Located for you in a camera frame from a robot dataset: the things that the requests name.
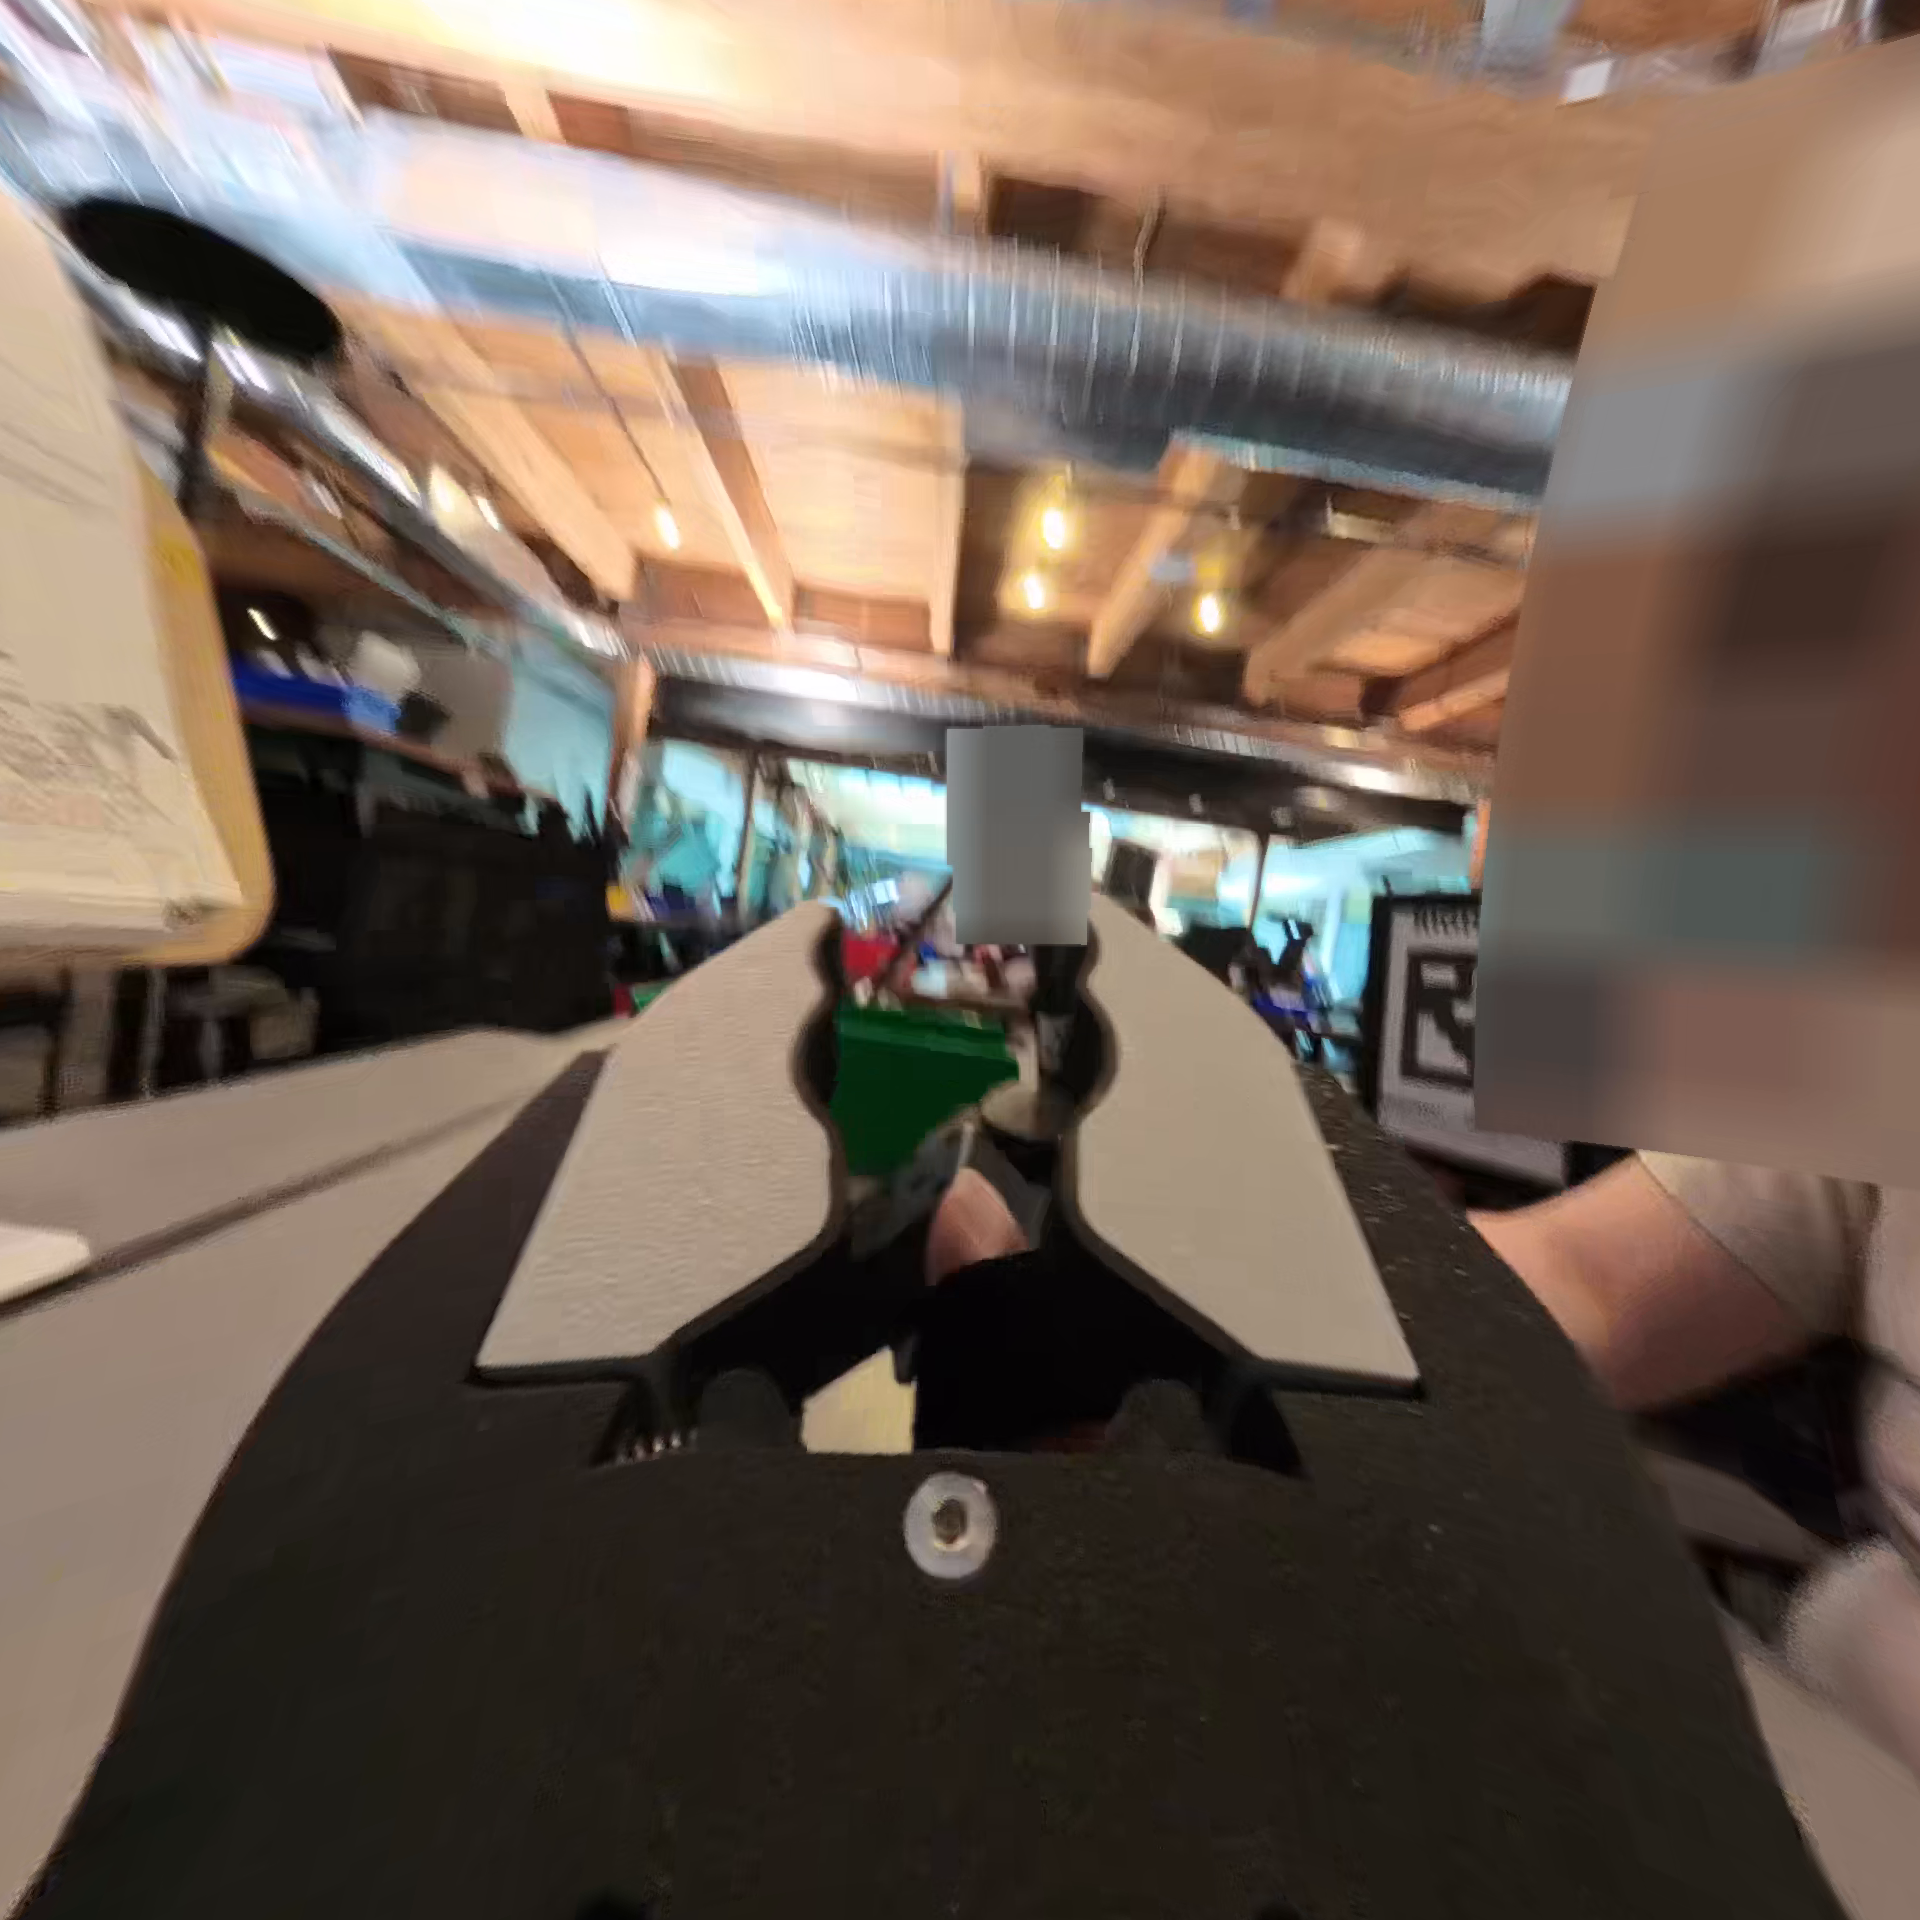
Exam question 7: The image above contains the person's right forearm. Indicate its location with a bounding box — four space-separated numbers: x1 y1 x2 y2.
1467 1152 1884 1415

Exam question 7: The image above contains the silver ventilation duct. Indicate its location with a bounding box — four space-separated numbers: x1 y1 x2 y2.
0 88 1577 505

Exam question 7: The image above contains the person's left hand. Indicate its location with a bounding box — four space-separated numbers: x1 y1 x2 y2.
896 1168 1120 1454

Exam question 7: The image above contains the green plastic bin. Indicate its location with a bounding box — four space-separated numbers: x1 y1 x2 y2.
830 996 1024 1184

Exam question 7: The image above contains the black mesh partition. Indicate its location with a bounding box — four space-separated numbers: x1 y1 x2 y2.
246 735 620 1045

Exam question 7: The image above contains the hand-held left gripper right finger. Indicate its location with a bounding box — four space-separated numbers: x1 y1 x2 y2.
1048 892 1421 1400

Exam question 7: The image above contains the black round disc on pole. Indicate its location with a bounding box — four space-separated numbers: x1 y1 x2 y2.
59 193 349 512

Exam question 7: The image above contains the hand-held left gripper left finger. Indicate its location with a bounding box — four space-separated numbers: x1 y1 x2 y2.
472 901 852 1382

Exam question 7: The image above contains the printed instruction sheet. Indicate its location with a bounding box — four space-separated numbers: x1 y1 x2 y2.
0 223 248 933

